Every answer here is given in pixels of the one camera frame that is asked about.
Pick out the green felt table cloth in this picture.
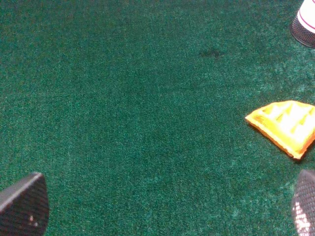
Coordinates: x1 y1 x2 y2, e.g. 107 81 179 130
0 0 315 236

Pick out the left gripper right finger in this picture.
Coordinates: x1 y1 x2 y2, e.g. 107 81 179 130
291 169 315 236

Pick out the yellow waffle piece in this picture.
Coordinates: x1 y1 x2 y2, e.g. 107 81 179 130
245 100 315 160

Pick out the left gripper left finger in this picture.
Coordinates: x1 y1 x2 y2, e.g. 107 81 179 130
0 172 49 236

